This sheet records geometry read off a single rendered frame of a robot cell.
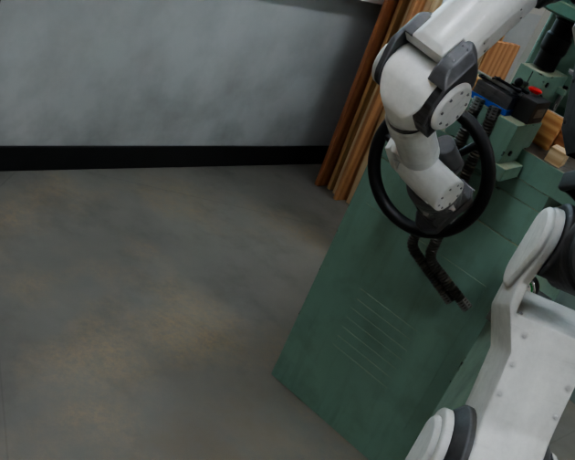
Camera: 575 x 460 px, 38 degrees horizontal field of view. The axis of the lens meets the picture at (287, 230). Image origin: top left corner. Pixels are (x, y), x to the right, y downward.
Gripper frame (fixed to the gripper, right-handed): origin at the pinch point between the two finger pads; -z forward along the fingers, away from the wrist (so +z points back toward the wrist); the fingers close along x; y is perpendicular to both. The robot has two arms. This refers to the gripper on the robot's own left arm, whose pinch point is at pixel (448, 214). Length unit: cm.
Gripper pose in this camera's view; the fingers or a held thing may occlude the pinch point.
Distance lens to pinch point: 163.9
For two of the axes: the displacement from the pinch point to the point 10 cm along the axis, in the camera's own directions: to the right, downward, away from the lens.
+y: -5.9, -6.8, 4.4
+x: 7.3, -6.8, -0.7
